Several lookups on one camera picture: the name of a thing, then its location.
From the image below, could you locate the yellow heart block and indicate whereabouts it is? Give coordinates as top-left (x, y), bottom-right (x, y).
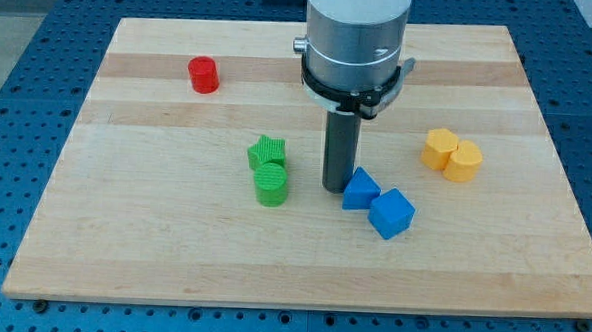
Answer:
top-left (443, 140), bottom-right (484, 182)

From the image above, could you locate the yellow hexagon block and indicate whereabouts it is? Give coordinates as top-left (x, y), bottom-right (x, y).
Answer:
top-left (420, 128), bottom-right (459, 170)

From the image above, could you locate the wooden board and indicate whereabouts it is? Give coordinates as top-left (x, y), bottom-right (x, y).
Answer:
top-left (2, 17), bottom-right (592, 318)

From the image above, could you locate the red cylinder block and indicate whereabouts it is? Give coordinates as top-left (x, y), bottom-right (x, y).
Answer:
top-left (188, 56), bottom-right (220, 94)

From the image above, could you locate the green star block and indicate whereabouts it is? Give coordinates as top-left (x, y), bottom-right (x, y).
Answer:
top-left (247, 135), bottom-right (286, 170)

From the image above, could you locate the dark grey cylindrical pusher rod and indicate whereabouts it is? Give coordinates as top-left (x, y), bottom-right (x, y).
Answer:
top-left (322, 112), bottom-right (361, 194)

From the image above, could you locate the blue triangle block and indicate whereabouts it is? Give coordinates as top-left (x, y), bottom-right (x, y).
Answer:
top-left (342, 167), bottom-right (381, 210)

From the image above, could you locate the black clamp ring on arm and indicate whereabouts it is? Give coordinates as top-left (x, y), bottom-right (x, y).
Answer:
top-left (297, 53), bottom-right (417, 123)

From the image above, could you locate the blue cube block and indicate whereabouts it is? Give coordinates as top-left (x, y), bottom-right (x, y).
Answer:
top-left (368, 188), bottom-right (415, 240)

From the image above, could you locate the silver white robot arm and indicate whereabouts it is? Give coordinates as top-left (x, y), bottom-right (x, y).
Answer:
top-left (293, 0), bottom-right (415, 119)

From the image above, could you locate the green cylinder block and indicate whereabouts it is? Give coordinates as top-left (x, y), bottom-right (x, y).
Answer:
top-left (253, 163), bottom-right (288, 207)

